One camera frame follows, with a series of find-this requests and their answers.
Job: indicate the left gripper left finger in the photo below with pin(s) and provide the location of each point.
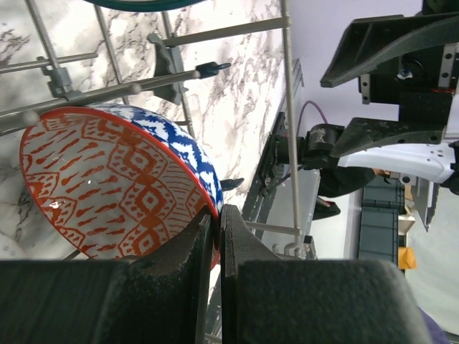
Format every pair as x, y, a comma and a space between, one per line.
161, 298

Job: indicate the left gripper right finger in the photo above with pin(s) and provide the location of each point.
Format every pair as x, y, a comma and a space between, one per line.
266, 299

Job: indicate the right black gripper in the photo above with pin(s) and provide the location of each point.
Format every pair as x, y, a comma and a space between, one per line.
406, 61

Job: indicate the blue zigzag patterned bowl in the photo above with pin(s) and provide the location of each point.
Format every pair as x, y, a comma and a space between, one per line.
116, 180

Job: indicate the black rimmed printed plate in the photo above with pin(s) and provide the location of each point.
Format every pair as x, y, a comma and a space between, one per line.
144, 6

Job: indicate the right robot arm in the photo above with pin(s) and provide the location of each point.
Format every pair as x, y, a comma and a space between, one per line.
435, 163

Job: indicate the black mounting base bar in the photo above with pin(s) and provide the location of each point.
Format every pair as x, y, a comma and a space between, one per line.
261, 195

